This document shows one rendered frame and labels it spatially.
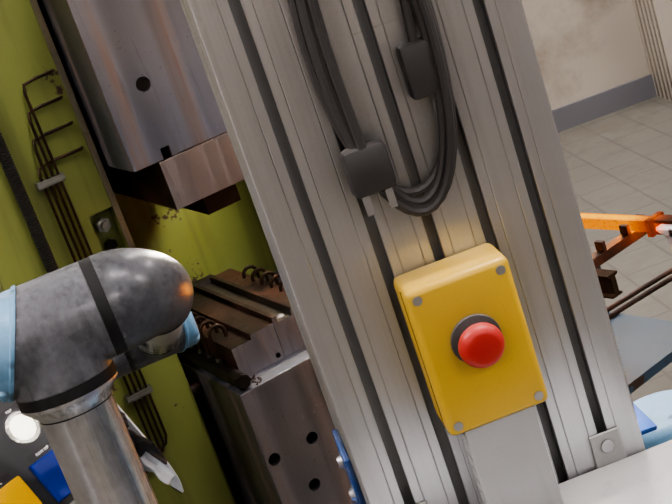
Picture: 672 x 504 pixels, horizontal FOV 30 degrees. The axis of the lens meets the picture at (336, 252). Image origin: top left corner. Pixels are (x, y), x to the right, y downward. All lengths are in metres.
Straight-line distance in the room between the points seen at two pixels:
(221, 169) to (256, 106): 1.35
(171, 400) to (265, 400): 0.23
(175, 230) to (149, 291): 1.43
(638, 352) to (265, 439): 0.77
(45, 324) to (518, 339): 0.58
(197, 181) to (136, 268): 0.92
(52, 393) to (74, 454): 0.08
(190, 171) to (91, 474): 0.97
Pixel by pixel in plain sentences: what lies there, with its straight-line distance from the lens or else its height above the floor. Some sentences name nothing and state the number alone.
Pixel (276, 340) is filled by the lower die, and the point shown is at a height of 0.95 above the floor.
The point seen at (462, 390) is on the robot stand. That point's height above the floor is 1.37.
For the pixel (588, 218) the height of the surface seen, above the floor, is 0.94.
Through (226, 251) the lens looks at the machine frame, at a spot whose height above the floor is 1.01.
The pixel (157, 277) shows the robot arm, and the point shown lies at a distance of 1.42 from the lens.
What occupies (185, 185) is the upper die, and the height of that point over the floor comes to 1.31.
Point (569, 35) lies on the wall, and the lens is 6.66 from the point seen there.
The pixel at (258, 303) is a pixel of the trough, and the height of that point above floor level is 0.99.
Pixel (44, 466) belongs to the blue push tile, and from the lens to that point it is 2.10.
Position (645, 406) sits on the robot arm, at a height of 1.04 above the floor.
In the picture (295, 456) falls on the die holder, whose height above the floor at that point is 0.75.
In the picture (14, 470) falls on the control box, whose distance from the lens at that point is 2.09.
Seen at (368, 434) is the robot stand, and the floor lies 1.34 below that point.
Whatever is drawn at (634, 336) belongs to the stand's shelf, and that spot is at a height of 0.67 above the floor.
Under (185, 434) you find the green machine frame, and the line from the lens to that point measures 2.55.
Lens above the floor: 1.81
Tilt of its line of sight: 18 degrees down
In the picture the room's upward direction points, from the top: 19 degrees counter-clockwise
